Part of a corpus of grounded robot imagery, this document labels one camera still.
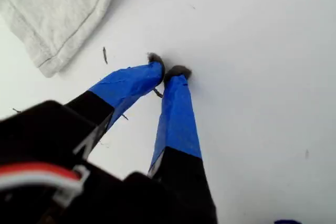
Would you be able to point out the grey t-shirt with brown sleeves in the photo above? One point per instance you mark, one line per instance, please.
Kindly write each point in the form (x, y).
(52, 11)

